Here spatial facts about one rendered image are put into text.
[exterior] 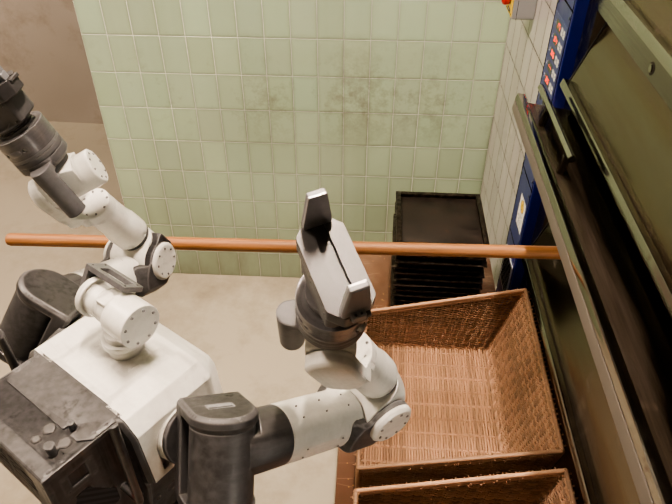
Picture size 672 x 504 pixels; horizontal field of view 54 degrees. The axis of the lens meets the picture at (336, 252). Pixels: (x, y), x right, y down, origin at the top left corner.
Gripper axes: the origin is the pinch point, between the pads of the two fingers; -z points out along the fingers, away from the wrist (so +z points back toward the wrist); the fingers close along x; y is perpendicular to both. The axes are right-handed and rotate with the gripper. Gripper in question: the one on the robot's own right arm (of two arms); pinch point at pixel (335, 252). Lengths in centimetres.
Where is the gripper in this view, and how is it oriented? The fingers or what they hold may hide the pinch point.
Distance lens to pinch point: 65.3
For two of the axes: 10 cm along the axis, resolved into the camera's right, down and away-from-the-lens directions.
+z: -0.3, 4.6, 8.9
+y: 9.3, -3.2, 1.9
